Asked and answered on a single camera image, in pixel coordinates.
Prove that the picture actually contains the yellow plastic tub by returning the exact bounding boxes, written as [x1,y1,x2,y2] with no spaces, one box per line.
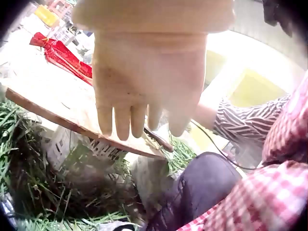
[204,49,293,107]

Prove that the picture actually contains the pile of green grass leaves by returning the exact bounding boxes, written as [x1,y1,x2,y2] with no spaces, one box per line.
[0,101,147,231]

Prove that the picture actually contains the bunch of cut green stalks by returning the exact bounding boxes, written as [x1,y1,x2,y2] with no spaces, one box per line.
[166,135,198,175]

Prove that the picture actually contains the person's left index finger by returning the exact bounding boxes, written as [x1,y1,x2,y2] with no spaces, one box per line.
[147,104,165,130]

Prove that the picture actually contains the knife with dark handle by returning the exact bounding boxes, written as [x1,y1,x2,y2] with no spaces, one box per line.
[144,127,174,153]

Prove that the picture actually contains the wooden cutting board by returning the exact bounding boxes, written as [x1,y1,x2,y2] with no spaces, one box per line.
[5,61,166,159]

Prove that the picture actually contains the yellow box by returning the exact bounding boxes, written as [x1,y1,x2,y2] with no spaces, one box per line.
[34,5,60,27]

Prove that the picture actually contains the person's left hand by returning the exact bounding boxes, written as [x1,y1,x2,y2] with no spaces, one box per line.
[72,0,236,141]

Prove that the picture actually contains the person's left thumb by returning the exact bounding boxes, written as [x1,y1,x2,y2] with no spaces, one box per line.
[167,96,201,137]

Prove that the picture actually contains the person's left little finger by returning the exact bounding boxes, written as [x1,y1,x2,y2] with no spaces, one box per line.
[97,105,113,135]

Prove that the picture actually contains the person's body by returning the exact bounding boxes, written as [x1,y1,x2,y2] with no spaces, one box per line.
[182,71,308,231]

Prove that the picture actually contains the person's legs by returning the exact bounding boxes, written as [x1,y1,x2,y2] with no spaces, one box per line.
[146,152,243,231]

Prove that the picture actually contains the person's left ring finger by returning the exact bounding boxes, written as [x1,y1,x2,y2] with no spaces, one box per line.
[114,106,132,141]

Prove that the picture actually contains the white plastic crate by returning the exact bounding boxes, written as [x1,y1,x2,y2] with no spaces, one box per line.
[46,124,122,170]

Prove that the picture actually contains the person's left middle finger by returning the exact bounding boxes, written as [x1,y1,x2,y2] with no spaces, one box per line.
[131,105,148,138]

